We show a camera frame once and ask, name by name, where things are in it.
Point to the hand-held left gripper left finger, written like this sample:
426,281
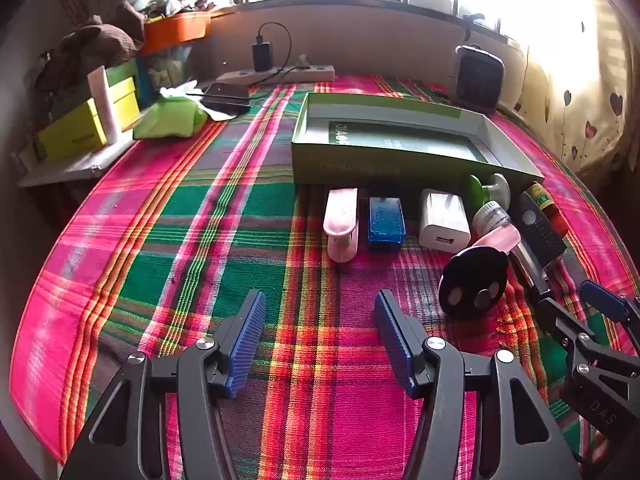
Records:
245,340

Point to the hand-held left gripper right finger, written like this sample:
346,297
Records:
392,340

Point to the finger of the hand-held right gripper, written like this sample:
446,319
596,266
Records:
605,300
570,330

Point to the silver metal bar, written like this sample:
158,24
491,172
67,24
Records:
530,267

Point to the black grey handheld device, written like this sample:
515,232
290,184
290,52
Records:
537,225

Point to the blue plastic case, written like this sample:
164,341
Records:
386,220

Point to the red cap bottle green label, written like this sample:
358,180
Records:
542,195

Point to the white charger block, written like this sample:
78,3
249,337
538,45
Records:
442,220

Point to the small clear bottle white cap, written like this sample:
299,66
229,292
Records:
492,215

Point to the green cardboard box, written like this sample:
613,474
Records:
380,160

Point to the pink green plaid blanket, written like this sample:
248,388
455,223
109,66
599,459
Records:
200,235

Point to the green white knob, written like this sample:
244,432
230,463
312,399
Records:
495,185

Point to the green cloth pouch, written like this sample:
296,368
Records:
167,117

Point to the cream curtain with hearts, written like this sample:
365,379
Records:
575,60

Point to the grey board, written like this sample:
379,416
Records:
75,165

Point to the black smartphone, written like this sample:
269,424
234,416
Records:
225,95

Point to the white paper sheet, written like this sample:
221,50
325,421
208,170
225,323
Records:
177,91

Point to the white power strip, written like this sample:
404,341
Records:
310,72

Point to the white tube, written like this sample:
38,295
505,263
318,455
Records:
102,102

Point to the clear plastic bin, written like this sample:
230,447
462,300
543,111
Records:
170,67

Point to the black charger adapter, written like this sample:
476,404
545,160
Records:
262,57

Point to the white plug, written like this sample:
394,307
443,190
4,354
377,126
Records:
302,60

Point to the orange plastic tray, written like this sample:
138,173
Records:
175,30

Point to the brown cloth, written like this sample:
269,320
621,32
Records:
95,45

